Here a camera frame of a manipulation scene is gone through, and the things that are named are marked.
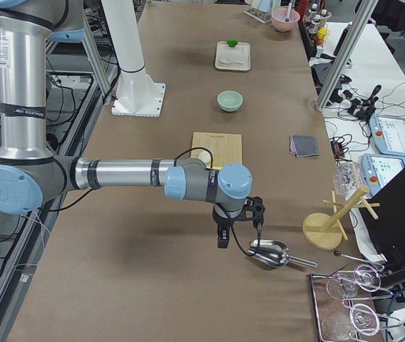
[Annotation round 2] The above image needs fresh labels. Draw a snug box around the wooden mug tree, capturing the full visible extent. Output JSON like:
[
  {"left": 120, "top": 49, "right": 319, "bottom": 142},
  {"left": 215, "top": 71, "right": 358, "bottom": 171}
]
[{"left": 302, "top": 185, "right": 380, "bottom": 250}]

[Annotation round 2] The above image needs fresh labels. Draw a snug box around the bamboo cutting board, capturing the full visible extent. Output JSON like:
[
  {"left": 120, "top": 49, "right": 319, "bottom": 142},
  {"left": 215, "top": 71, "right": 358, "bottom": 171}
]
[{"left": 192, "top": 132, "right": 242, "bottom": 170}]

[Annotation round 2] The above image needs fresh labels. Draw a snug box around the grey folded cloth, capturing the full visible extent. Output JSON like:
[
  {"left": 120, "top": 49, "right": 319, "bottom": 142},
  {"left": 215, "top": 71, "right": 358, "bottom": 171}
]
[{"left": 289, "top": 135, "right": 319, "bottom": 157}]

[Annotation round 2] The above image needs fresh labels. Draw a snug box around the near teach pendant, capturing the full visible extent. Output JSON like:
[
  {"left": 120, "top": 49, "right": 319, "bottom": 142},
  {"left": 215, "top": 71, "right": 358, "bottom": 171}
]
[{"left": 362, "top": 153, "right": 405, "bottom": 192}]

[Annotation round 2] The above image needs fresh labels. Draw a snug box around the beige rabbit tray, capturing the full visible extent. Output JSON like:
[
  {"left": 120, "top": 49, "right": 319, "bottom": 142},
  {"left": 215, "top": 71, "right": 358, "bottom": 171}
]
[{"left": 215, "top": 41, "right": 250, "bottom": 71}]

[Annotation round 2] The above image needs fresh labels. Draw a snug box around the black monitor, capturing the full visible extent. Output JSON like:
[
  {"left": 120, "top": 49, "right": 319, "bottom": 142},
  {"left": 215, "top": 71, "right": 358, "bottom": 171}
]
[{"left": 359, "top": 168, "right": 405, "bottom": 265}]

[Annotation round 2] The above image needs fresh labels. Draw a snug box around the green ceramic bowl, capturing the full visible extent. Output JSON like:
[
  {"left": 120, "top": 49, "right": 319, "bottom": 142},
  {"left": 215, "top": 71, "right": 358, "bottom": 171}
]
[{"left": 217, "top": 90, "right": 243, "bottom": 113}]

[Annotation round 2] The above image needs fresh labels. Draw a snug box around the metal scoop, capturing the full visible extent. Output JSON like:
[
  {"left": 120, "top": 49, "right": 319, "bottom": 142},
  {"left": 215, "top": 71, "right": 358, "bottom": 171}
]
[{"left": 248, "top": 239, "right": 317, "bottom": 268}]

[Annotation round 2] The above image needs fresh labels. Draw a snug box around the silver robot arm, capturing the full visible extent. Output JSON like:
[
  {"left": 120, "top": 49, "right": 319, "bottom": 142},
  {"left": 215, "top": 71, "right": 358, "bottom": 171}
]
[{"left": 0, "top": 1, "right": 263, "bottom": 249}]

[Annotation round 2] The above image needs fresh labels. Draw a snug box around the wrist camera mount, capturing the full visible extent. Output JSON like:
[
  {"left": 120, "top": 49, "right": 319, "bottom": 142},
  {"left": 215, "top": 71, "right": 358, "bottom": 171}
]
[{"left": 236, "top": 196, "right": 265, "bottom": 229}]

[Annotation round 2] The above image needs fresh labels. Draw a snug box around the wire glass rack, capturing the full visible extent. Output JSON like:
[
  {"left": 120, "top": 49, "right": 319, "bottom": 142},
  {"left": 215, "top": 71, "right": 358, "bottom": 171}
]
[{"left": 309, "top": 264, "right": 404, "bottom": 341}]

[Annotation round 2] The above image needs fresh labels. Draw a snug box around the white ceramic spoon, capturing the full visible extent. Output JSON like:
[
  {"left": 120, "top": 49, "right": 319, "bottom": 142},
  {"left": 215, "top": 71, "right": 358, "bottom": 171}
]
[{"left": 220, "top": 59, "right": 244, "bottom": 66}]

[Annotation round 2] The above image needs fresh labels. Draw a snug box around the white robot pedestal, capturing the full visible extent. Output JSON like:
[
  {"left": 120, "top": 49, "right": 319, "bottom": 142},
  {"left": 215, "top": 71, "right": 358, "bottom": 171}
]
[{"left": 102, "top": 0, "right": 166, "bottom": 118}]

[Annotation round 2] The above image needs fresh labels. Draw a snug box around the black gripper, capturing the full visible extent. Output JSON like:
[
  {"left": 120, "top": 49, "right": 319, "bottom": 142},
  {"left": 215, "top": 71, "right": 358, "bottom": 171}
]
[{"left": 212, "top": 203, "right": 233, "bottom": 249}]

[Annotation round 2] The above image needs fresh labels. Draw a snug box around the pink bowl with ice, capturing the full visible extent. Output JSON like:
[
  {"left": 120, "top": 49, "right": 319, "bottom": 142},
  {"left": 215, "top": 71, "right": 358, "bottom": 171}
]
[{"left": 271, "top": 8, "right": 300, "bottom": 32}]

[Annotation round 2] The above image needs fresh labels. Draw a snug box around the green lime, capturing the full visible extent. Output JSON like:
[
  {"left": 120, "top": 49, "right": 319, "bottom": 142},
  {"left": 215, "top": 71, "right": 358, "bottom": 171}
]
[{"left": 227, "top": 38, "right": 237, "bottom": 48}]

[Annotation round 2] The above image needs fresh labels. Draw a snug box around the teach pendant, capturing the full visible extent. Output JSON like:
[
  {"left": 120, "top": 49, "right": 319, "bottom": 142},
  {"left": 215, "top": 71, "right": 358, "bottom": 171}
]
[
  {"left": 369, "top": 114, "right": 405, "bottom": 157},
  {"left": 362, "top": 153, "right": 405, "bottom": 192}
]

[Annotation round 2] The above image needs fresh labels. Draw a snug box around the aluminium frame post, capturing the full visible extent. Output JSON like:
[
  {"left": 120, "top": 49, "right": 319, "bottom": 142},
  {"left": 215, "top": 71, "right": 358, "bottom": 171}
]
[{"left": 315, "top": 0, "right": 378, "bottom": 112}]

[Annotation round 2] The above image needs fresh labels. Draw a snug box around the clear plastic container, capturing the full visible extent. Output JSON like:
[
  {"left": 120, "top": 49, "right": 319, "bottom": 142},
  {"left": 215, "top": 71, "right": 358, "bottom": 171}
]
[{"left": 333, "top": 162, "right": 364, "bottom": 197}]

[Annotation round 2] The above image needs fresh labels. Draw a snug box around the far teach pendant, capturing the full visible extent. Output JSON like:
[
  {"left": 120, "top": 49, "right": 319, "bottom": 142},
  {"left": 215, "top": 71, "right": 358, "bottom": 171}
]
[{"left": 369, "top": 114, "right": 405, "bottom": 157}]

